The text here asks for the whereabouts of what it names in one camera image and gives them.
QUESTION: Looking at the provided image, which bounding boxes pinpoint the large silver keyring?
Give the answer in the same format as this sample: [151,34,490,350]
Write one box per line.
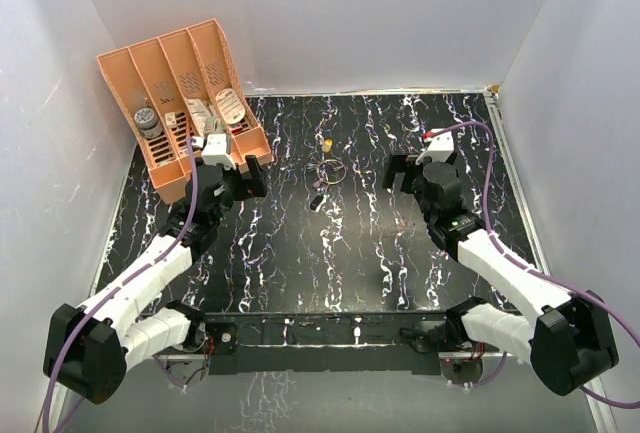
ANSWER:
[316,159,348,186]

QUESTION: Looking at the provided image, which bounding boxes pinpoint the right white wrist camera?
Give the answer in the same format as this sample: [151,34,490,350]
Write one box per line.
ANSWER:
[415,128,455,165]

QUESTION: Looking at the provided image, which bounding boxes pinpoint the yellow capped key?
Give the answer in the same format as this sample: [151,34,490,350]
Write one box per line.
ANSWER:
[322,139,333,153]

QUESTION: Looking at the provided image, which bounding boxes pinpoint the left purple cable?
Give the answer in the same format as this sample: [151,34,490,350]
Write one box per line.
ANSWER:
[34,135,204,433]

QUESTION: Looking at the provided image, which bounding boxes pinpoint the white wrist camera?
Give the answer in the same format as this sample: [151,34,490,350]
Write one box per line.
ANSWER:
[191,133,236,170]
[415,128,455,165]

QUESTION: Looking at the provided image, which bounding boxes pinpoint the peach plastic desk organizer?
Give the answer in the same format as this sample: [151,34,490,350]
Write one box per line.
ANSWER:
[97,19,273,204]

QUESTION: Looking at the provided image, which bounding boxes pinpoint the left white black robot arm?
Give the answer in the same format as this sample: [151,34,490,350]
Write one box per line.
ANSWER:
[43,155,266,404]

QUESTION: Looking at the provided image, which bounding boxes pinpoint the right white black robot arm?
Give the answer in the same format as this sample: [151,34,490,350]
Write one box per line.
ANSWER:
[382,154,619,396]

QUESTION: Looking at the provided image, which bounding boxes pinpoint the small white card box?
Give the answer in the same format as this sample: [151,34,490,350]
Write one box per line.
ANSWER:
[164,112,184,129]

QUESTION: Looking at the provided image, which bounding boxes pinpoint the white paper packets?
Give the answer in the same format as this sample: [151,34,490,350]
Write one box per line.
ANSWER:
[185,99,213,136]

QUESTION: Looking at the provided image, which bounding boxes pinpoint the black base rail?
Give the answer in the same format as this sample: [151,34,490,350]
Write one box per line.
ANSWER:
[205,311,453,375]

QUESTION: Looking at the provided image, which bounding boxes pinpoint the white oval packet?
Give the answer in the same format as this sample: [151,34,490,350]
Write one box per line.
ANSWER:
[215,88,246,125]

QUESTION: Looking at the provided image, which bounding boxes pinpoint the black key fob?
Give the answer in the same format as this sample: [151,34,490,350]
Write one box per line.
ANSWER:
[310,194,324,211]

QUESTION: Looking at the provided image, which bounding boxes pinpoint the grey round tin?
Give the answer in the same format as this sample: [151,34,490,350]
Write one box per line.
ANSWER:
[133,107,163,140]

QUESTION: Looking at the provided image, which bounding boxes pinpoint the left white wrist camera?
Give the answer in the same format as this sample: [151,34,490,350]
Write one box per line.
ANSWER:
[191,133,236,170]

